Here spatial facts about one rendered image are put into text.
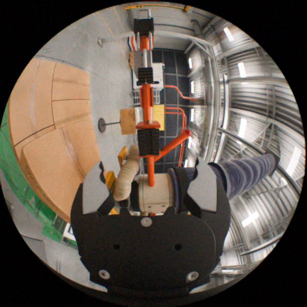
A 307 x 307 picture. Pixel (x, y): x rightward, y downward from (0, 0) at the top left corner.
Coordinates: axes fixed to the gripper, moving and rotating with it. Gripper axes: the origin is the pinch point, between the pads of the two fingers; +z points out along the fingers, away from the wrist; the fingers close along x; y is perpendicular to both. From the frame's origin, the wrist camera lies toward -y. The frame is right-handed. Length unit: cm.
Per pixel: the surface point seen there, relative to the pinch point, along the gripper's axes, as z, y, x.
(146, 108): 10.7, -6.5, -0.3
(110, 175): 7.0, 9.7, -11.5
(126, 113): 192, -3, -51
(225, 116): 160, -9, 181
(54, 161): 4.4, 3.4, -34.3
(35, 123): 16, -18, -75
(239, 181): 5.0, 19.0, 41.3
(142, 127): 9.6, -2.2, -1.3
